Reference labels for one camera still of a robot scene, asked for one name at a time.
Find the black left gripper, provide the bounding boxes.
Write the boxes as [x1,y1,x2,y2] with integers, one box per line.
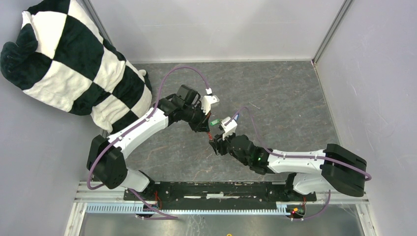
[182,103,212,134]

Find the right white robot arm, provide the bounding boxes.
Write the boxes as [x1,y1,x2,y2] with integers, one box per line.
[209,134,371,201]

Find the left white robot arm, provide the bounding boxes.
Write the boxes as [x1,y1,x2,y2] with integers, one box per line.
[87,85,219,201]

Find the keys with green tag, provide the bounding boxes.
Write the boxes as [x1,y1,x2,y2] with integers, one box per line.
[209,119,222,126]

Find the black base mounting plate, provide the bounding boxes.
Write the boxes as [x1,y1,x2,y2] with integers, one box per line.
[139,181,317,210]

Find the checkered black white plush cloth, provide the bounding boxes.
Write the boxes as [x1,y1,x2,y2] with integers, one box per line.
[0,0,152,133]

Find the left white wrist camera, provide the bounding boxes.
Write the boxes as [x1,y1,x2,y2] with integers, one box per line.
[201,88,220,115]

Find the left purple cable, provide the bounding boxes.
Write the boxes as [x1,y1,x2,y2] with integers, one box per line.
[87,66,211,191]

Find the slotted grey cable duct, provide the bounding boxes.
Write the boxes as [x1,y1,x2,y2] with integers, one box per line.
[85,202,287,216]

